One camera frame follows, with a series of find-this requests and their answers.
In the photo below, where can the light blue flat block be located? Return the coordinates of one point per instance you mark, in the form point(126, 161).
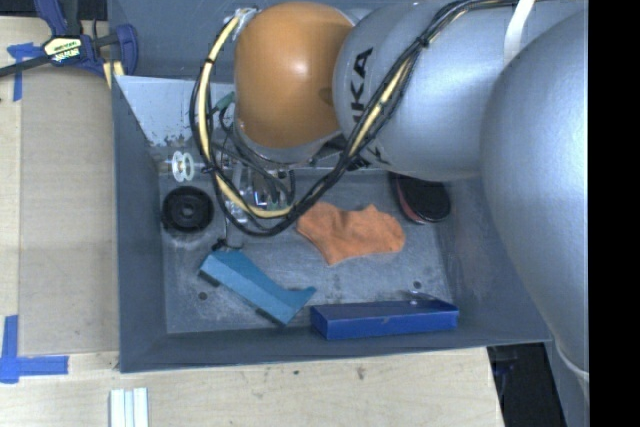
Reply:
point(250, 282)

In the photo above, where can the orange cloth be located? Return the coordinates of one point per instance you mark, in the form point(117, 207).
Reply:
point(355, 230)

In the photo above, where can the grey metal bin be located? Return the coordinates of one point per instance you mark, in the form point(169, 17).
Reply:
point(380, 270)

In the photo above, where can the black and red oval case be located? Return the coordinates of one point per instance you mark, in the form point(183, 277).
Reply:
point(425, 202)

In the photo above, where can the dark blue box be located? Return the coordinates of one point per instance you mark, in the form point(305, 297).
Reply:
point(385, 320)

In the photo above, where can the pale wood board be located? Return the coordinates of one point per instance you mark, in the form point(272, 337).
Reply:
point(65, 215)

